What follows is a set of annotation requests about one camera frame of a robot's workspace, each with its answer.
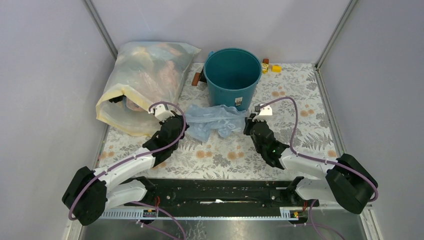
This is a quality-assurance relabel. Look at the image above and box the light blue plastic trash bag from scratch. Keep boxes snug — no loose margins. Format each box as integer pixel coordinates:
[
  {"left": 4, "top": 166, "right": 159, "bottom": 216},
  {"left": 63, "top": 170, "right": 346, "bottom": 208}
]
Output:
[{"left": 184, "top": 104, "right": 247, "bottom": 143}]

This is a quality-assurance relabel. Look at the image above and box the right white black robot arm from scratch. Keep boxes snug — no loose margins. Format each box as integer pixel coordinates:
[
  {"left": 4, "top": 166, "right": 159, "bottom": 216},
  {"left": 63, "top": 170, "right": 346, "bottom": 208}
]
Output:
[{"left": 243, "top": 113, "right": 378, "bottom": 214}]

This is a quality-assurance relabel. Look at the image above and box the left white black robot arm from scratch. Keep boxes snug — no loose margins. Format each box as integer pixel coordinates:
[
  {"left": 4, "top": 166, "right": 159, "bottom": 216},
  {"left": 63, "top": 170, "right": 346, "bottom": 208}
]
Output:
[{"left": 61, "top": 111, "right": 188, "bottom": 226}]

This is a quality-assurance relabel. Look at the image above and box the teal plastic trash bin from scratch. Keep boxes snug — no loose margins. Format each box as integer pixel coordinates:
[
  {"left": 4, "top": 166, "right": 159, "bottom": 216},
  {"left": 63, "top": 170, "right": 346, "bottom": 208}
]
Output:
[{"left": 202, "top": 48, "right": 263, "bottom": 111}]

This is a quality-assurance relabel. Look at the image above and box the floral patterned table mat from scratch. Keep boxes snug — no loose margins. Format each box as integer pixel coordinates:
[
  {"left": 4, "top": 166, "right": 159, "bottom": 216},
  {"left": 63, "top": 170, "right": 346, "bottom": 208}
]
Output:
[{"left": 99, "top": 62, "right": 339, "bottom": 181}]

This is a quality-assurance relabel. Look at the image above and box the brown wooden block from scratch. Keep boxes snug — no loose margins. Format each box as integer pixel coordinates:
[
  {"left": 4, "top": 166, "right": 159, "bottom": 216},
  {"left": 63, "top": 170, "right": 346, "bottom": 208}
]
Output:
[{"left": 191, "top": 71, "right": 205, "bottom": 86}]

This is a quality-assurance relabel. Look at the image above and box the large translucent stuffed bag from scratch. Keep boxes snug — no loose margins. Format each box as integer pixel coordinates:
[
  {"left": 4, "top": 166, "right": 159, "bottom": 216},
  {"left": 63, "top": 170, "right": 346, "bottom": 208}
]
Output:
[{"left": 95, "top": 41, "right": 201, "bottom": 136}]

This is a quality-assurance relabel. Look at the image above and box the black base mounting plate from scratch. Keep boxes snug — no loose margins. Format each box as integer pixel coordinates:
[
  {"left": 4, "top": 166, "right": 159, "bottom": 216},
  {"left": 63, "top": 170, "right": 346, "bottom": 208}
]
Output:
[{"left": 137, "top": 176, "right": 319, "bottom": 218}]

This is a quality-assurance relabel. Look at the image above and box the yellow toy block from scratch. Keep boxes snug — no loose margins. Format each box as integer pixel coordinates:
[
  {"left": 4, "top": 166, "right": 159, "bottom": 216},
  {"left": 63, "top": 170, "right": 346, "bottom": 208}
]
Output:
[{"left": 271, "top": 65, "right": 282, "bottom": 73}]

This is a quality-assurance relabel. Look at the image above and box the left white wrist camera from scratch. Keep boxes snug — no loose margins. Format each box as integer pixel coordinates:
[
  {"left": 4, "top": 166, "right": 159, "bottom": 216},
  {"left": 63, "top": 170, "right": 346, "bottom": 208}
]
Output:
[{"left": 148, "top": 102, "right": 175, "bottom": 122}]

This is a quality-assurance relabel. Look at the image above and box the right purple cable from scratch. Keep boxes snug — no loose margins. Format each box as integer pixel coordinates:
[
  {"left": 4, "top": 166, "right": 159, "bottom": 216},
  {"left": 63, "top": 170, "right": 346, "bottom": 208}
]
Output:
[{"left": 255, "top": 96, "right": 379, "bottom": 203}]

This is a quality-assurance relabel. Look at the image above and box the purple cable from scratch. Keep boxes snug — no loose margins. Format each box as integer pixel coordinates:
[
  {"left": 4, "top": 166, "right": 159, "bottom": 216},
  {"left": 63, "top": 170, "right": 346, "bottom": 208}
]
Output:
[
  {"left": 255, "top": 96, "right": 379, "bottom": 203},
  {"left": 67, "top": 101, "right": 188, "bottom": 222}
]

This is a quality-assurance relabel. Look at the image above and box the white slotted cable duct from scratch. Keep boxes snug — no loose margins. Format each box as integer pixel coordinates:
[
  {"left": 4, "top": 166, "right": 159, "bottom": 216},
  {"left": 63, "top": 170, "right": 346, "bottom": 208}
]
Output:
[{"left": 99, "top": 207, "right": 300, "bottom": 222}]

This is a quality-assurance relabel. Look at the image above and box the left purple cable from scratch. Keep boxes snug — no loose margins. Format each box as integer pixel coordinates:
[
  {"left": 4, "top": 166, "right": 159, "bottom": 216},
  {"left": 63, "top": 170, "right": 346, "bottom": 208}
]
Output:
[{"left": 67, "top": 101, "right": 188, "bottom": 222}]

